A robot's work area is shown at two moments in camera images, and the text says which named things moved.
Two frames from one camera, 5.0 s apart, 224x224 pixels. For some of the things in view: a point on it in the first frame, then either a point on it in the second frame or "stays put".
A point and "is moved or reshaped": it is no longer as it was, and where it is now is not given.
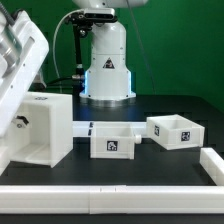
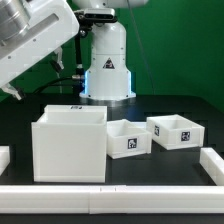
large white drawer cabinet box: x=42 y=132 -> x=70 y=144
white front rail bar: x=112 y=200 stays put
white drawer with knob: x=113 y=140 is moved or reshaped
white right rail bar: x=213 y=164 stays put
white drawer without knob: x=174 y=131 stays put
